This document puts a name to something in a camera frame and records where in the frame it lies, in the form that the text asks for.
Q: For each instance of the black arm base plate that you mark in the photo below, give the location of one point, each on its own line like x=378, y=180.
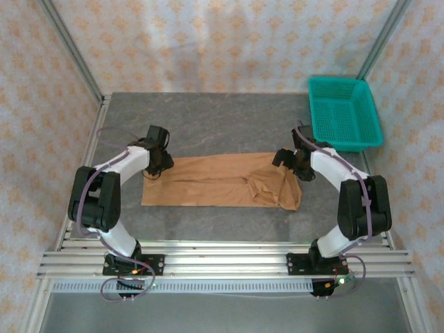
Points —
x=156, y=263
x=296, y=263

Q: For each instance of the aluminium frame post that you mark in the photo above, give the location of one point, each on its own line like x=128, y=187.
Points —
x=382, y=38
x=72, y=48

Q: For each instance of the aluminium frame leg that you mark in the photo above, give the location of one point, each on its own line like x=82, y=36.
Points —
x=414, y=308
x=34, y=308

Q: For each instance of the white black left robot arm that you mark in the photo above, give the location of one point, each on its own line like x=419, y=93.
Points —
x=132, y=163

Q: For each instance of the teal plastic basket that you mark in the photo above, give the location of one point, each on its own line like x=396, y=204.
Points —
x=343, y=114

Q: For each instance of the aluminium mounting rail beam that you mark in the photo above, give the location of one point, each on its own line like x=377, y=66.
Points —
x=225, y=263

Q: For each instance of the tan t-shirt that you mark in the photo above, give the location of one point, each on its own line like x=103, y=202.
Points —
x=208, y=187

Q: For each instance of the black controller bracket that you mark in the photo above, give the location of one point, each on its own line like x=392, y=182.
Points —
x=320, y=288
x=130, y=285

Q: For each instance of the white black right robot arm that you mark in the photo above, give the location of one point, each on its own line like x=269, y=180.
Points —
x=329, y=166

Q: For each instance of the grey metal lower panel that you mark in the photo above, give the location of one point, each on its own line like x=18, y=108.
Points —
x=222, y=315

